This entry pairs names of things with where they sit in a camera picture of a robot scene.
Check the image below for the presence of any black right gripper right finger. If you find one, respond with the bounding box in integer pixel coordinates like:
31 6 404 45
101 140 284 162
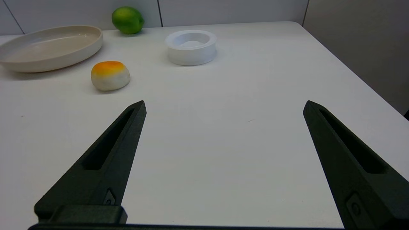
303 100 409 230

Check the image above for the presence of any orange topped white bun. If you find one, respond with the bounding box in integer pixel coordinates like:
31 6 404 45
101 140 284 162
91 61 131 92

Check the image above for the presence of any white round plastic container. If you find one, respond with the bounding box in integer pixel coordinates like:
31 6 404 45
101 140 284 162
165 30 218 66

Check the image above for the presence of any beige round plate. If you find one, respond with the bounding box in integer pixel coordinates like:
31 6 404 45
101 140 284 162
0 25 103 73

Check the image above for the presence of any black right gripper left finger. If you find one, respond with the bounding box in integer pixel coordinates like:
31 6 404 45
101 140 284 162
34 100 147 224

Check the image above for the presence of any green lime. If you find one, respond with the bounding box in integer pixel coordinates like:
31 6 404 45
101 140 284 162
112 6 145 35

